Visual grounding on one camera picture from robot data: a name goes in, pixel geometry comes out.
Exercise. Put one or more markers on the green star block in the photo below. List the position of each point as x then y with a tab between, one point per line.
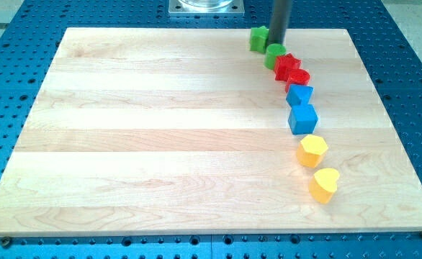
258	38

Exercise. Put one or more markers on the green cylinder block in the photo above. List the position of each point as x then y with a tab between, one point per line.
273	51

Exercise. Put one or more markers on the light wooden board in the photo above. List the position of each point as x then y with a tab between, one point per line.
184	132

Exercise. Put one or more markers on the yellow hexagon block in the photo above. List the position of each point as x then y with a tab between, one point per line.
311	150

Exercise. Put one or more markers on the blue cube block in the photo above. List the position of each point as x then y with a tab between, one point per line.
302	119

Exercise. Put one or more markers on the red star block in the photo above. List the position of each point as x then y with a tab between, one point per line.
284	64

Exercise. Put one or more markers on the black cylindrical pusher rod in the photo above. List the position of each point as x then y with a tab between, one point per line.
279	21

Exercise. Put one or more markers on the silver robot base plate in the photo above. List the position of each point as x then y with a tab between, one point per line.
205	7

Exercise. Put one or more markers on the left board clamp screw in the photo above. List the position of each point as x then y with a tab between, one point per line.
5	242

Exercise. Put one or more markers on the yellow heart block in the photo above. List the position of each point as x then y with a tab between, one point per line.
323	185

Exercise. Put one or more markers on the red cylinder block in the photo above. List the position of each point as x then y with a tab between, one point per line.
297	77

